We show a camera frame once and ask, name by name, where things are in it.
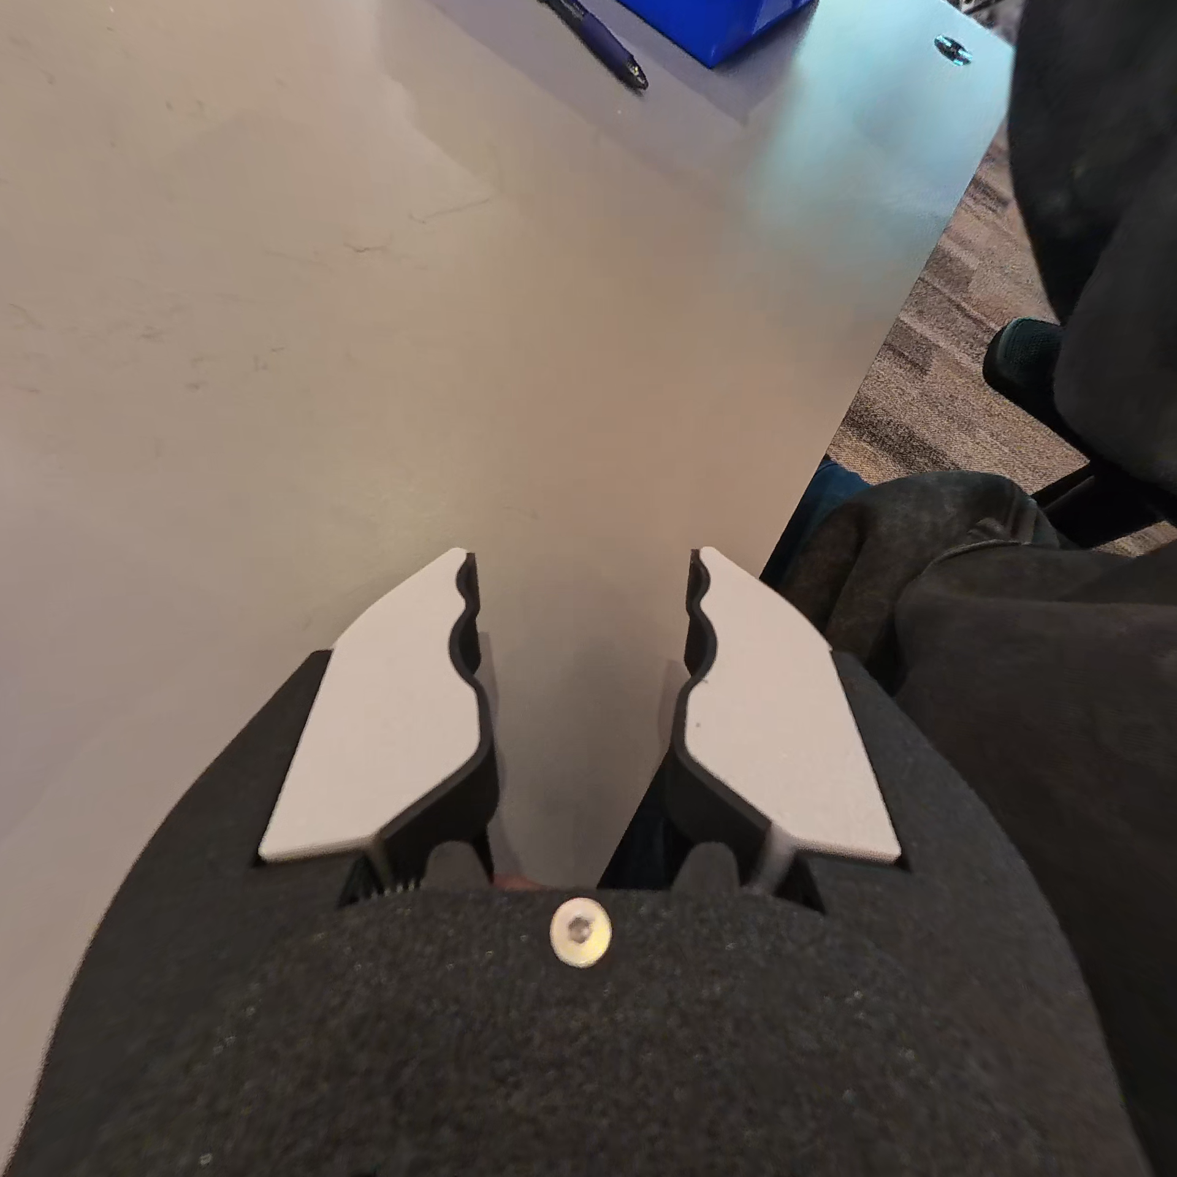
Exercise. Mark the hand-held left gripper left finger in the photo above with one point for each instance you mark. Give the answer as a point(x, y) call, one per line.
point(382, 726)

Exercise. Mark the dark blue cloth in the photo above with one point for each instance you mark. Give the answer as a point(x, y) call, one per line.
point(815, 514)

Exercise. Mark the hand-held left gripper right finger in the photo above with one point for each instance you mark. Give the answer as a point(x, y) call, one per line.
point(777, 726)

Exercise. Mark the black office chair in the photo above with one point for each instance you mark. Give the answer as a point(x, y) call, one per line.
point(1103, 183)

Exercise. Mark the blue pen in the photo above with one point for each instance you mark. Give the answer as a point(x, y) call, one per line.
point(597, 41)

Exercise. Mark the blue box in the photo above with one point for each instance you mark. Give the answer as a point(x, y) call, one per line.
point(712, 22)

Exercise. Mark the small metal desk fitting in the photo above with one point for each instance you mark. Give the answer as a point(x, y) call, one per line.
point(953, 48)

